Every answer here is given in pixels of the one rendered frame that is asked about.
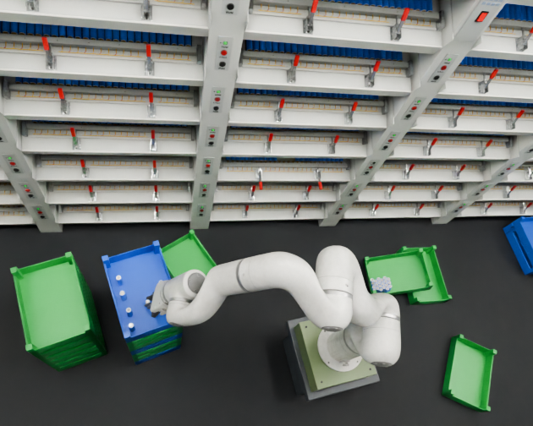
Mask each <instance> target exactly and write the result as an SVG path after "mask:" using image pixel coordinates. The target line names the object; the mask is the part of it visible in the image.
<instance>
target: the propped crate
mask: <svg viewBox="0 0 533 426"><path fill-rule="evenodd" d="M423 252H424V251H423V248H419V250H416V251H410V252H405V253H399V254H389V255H383V256H377V257H371V258H369V257H365V259H364V265H365V272H366V276H367V280H368V283H369V288H370V291H371V294H372V293H378V292H376V290H373V291H372V288H371V278H373V279H374V280H376V279H377V277H380V279H382V278H383V277H384V276H385V277H386V278H390V282H391V285H392V288H391V290H390V292H383V293H388V294H390V295H397V294H403V293H409V292H419V291H425V290H431V288H432V287H433V283H432V281H431V279H430V277H429V273H428V270H427V268H426V262H425V259H424V256H423Z"/></svg>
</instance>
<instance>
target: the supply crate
mask: <svg viewBox="0 0 533 426"><path fill-rule="evenodd" d="M102 261H103V264H104V268H105V271H106V274H107V279H108V283H109V286H110V289H111V292H112V295H113V301H114V304H115V307H116V310H117V313H118V318H119V322H120V325H121V328H122V332H123V334H124V339H125V341H126V343H129V342H131V341H135V340H138V339H140V338H142V337H145V336H149V335H151V334H154V333H157V332H159V331H161V330H166V329H168V328H170V327H173V326H172V325H170V324H169V323H168V322H167V318H166V315H167V314H164V315H160V313H161V312H160V313H159V314H158V316H157V317H156V318H153V317H151V310H150V309H147V308H146V307H145V304H146V303H145V301H146V300H147V299H146V297H148V296H150V295H152V293H153V292H155V288H156V285H157V283H158V282H159V281H160V280H163V281H167V280H171V278H170V275H169V273H168V268H167V266H166V263H165V260H164V258H163V255H162V251H161V249H160V244H159V242H158V240H157V241H154V242H153V244H152V245H149V246H146V247H143V248H138V249H135V250H132V251H129V252H126V253H122V254H118V255H114V256H112V257H107V255H105V256H102ZM116 276H121V277H122V280H123V285H122V286H119V285H118V283H117V280H116ZM121 291H125V294H126V297H127V299H126V300H125V301H123V300H122V299H121V297H120V294H119V293H120V292H121ZM126 308H131V309H132V313H133V316H132V317H128V315H127V313H126ZM129 323H133V324H134V326H135V331H134V332H130V330H129Z"/></svg>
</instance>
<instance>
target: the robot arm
mask: <svg viewBox="0 0 533 426"><path fill-rule="evenodd" d="M274 288H279V289H283V290H285V291H287V292H289V293H290V294H291V295H292V297H293V298H294V299H295V301H296V302H297V303H298V305H299V306H300V307H301V309H302V310H303V312H304V313H305V315H306V316H307V317H308V318H309V320H310V321H311V322H312V323H313V324H314V325H316V326H317V327H319V328H320V329H322V331H321V333H320V335H319V337H318V342H317V347H318V352H319V354H320V357H321V359H322V361H323V362H324V363H325V364H326V365H327V366H328V367H329V368H331V369H333V370H336V371H339V372H346V371H350V370H352V369H354V368H356V367H357V366H358V365H359V363H360V361H361V359H362V358H363V359H364V360H365V361H366V362H368V363H370V364H372V365H374V366H375V365H376V366H378V367H389V366H392V365H394V364H395V363H396V362H397V361H398V358H399V355H400V351H401V335H400V312H399V306H398V302H397V300H396V298H395V297H394V296H392V295H390V294H388V293H382V292H379V293H372V294H370V293H368V291H367V289H366V286H365V282H364V279H363V276H362V273H361V269H360V266H359V263H358V261H357V259H356V258H355V256H354V254H353V253H352V252H351V251H350V250H349V249H347V248H345V247H342V246H340V245H339V246H338V245H336V246H334V245H332V246H329V247H326V248H324V249H323V250H322V251H321V252H320V253H319V254H318V257H317V260H316V273H315V272H314V271H313V270H312V268H311V267H310V265H309V264H308V263H307V262H306V261H304V260H303V259H301V258H300V257H298V256H296V255H294V254H290V253H286V252H271V253H267V254H260V255H257V256H253V257H249V258H245V259H239V260H235V261H232V262H228V263H225V264H221V265H217V266H215V267H213V268H212V269H210V271H209V272H208V273H207V275H205V274H204V273H203V272H202V271H200V270H189V271H187V272H185V273H183V274H181V275H179V276H176V277H174V278H173V279H171V280H167V281H160V282H159V283H157V285H156V288H155V292H153V293H152V295H150V296H148V297H146V299H149V300H151V301H152V302H151V303H146V304H145V307H147V308H148V309H150V310H151V317H153V318H156V317H157V316H158V314H159V313H160V312H161V313H160V315H164V314H167V315H166V318H167V322H168V323H169V324H170V325H172V326H177V327H185V326H191V325H198V324H200V323H203V322H205V321H207V320H208V319H210V318H211V317H212V316H213V315H214V314H215V313H216V312H217V311H218V309H219V308H220V307H221V305H222V304H223V302H224V300H225V298H226V297H227V296H230V295H236V294H241V293H247V292H258V291H263V290H268V289H274Z"/></svg>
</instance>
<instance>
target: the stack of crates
mask: <svg viewBox="0 0 533 426"><path fill-rule="evenodd" d="M65 255H66V256H63V257H60V258H56V259H51V260H48V261H45V262H41V263H39V264H35V265H30V266H27V267H24V268H20V269H18V268H17V267H13V268H10V270H11V273H12V274H13V276H14V285H15V289H16V293H17V299H18V303H19V311H20V315H21V319H22V324H23V328H24V333H25V341H26V345H25V349H26V351H27V352H29V353H30V354H32V355H33V356H35V357H36V358H39V359H40V360H41V361H42V362H44V363H46V364H47V365H49V366H51V367H52V368H54V369H56V370H57V371H58V372H60V371H63V370H65V369H69V368H72V367H74V366H76V365H79V364H82V363H85V362H88V361H91V360H92V359H95V358H99V357H101V356H104V355H107V349H106V345H105V341H104V338H103V335H102V329H101V326H100V322H99V319H98V316H97V312H96V307H95V304H94V300H93V297H92V293H91V290H90V288H89V286H88V284H87V282H86V280H85V278H84V276H83V275H82V273H81V271H80V268H79V266H78V265H77V263H76V261H75V259H74V256H73V255H72V253H71V252H67V253H65Z"/></svg>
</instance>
